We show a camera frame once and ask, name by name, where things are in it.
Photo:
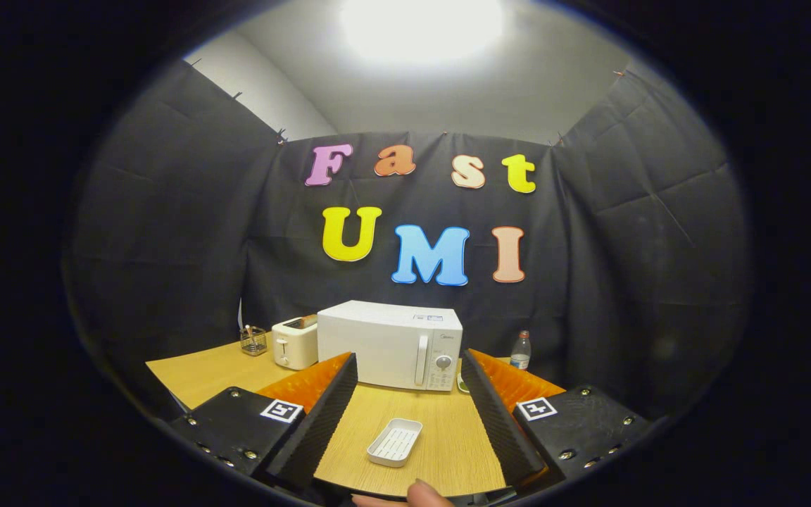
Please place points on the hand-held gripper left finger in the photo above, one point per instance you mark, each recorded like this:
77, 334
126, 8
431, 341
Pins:
324, 429

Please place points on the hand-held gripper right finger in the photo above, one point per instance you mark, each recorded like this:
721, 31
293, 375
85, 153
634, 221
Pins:
497, 422

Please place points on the white toaster oven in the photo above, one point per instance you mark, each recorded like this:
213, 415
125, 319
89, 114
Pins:
370, 345

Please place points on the white bread toaster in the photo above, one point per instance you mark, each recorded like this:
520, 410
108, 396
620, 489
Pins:
294, 348

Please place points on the white divided bean dish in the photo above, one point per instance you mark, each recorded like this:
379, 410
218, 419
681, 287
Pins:
460, 384

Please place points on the clear plastic water bottle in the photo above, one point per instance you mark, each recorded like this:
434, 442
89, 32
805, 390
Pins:
520, 355

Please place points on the small white ribbed tray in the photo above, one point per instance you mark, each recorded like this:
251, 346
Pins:
395, 443

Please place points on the toasted bread slice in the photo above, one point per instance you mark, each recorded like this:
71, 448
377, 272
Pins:
307, 321

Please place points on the black backdrop cloth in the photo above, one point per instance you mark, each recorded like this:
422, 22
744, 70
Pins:
201, 246

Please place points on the bright ceiling light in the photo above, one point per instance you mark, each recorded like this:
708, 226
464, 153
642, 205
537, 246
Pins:
419, 24

